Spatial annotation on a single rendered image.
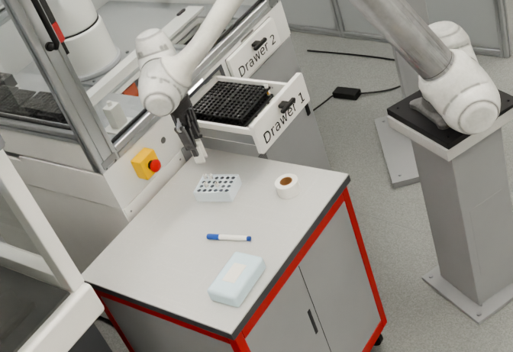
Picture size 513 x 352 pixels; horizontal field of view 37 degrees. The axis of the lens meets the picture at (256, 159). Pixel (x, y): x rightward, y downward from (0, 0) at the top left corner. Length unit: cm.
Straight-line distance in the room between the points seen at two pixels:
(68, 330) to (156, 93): 64
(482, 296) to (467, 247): 25
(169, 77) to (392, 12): 57
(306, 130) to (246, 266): 122
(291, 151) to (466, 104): 118
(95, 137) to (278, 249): 63
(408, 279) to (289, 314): 89
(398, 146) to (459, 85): 150
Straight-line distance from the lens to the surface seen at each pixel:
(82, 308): 204
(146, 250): 228
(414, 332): 279
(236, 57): 269
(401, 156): 344
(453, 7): 402
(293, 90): 243
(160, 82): 193
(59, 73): 218
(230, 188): 229
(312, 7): 457
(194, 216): 231
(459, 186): 242
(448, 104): 205
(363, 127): 374
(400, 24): 194
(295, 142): 307
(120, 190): 238
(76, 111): 224
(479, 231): 259
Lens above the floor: 216
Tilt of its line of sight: 35 degrees down
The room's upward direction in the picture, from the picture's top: 21 degrees counter-clockwise
